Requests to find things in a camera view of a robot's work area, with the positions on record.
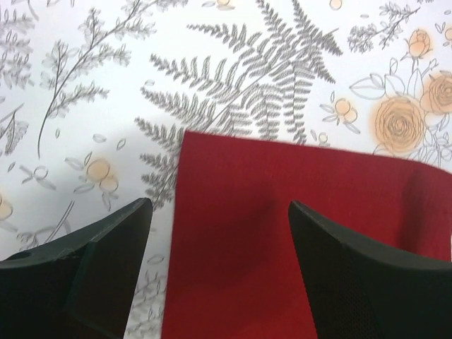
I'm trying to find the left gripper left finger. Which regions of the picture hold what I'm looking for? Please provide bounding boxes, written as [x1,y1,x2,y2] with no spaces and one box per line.
[1,198,153,338]

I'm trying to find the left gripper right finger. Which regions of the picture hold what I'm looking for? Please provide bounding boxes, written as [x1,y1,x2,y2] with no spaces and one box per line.
[288,201,451,338]

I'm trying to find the dark red t shirt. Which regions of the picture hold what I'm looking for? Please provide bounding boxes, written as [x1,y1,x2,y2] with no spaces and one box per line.
[162,132,451,338]

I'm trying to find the floral patterned table mat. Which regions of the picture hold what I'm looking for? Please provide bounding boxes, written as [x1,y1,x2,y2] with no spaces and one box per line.
[1,1,451,338]

